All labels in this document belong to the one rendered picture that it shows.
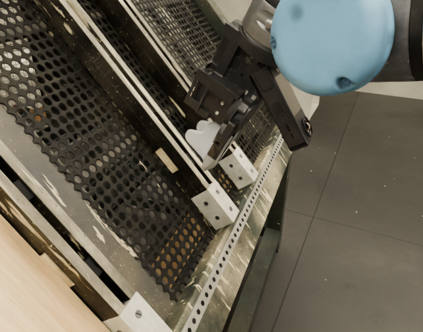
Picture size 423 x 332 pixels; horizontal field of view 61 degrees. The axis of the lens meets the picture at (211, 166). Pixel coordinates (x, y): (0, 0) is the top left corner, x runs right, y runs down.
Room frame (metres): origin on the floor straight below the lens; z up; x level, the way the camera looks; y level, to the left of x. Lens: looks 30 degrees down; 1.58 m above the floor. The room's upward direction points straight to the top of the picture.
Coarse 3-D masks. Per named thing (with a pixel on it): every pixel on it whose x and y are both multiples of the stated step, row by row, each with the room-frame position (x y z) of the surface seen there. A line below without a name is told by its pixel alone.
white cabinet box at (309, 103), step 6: (294, 90) 3.88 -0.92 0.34; (300, 90) 3.85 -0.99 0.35; (300, 96) 3.84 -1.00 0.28; (306, 96) 3.82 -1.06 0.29; (312, 96) 4.35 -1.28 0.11; (318, 96) 4.32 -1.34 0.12; (300, 102) 3.84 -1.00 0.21; (306, 102) 3.81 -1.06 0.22; (312, 102) 4.35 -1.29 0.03; (318, 102) 4.32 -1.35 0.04; (306, 108) 3.81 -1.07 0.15; (312, 108) 4.17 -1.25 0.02; (306, 114) 3.80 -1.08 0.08; (312, 114) 4.00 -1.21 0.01
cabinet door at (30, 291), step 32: (0, 224) 0.49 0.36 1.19; (0, 256) 0.44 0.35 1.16; (32, 256) 0.47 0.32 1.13; (0, 288) 0.40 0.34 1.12; (32, 288) 0.43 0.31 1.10; (64, 288) 0.45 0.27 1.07; (0, 320) 0.37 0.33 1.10; (32, 320) 0.39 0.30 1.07; (64, 320) 0.41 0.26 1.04; (96, 320) 0.44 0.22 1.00
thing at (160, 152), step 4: (160, 148) 0.89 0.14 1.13; (156, 152) 0.90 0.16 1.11; (160, 152) 0.89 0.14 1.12; (164, 152) 0.89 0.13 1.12; (160, 156) 0.90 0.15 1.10; (164, 156) 0.89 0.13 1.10; (164, 160) 0.89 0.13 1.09; (168, 160) 0.89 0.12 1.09; (168, 164) 0.89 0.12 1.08; (172, 164) 0.88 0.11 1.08; (168, 168) 0.89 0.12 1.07; (172, 168) 0.88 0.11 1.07; (176, 168) 0.88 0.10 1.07; (172, 172) 0.88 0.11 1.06
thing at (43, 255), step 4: (44, 252) 0.48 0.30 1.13; (40, 256) 0.48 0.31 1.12; (44, 256) 0.47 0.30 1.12; (48, 256) 0.47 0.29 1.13; (44, 260) 0.47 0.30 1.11; (48, 260) 0.47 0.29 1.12; (52, 260) 0.47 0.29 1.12; (48, 264) 0.47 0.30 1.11; (52, 264) 0.47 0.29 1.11; (52, 268) 0.47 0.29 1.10; (56, 268) 0.47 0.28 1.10; (56, 272) 0.47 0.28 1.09; (60, 272) 0.46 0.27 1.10; (60, 276) 0.47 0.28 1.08; (64, 276) 0.46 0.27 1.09; (64, 280) 0.46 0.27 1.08; (68, 280) 0.46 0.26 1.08; (68, 284) 0.46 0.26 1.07; (72, 284) 0.46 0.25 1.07
